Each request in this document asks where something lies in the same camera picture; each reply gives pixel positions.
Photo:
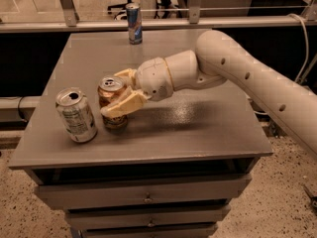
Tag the grey drawer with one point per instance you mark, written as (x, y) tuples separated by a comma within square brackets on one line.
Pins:
[(148, 217), (141, 191), (202, 230)]

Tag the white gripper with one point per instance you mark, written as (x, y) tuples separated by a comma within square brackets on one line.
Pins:
[(154, 77)]

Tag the blue energy drink can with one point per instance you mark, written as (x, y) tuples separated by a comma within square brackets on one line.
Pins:
[(134, 23)]

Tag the white green 7up can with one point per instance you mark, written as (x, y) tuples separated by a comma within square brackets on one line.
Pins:
[(74, 110)]

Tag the top grey drawer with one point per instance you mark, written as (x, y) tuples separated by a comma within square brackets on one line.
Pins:
[(141, 191)]

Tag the grey drawer cabinet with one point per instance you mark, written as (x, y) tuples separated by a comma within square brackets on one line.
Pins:
[(194, 133)]

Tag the orange soda can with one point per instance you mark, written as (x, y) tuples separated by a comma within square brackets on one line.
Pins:
[(109, 89)]

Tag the bottom grey drawer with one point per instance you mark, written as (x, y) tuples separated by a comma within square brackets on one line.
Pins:
[(202, 230)]

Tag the middle grey drawer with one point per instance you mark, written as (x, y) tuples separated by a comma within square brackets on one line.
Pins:
[(148, 217)]

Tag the metal window rail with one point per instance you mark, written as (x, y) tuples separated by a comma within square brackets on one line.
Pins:
[(153, 24)]

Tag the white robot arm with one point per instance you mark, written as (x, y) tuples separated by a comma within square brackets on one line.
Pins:
[(218, 58)]

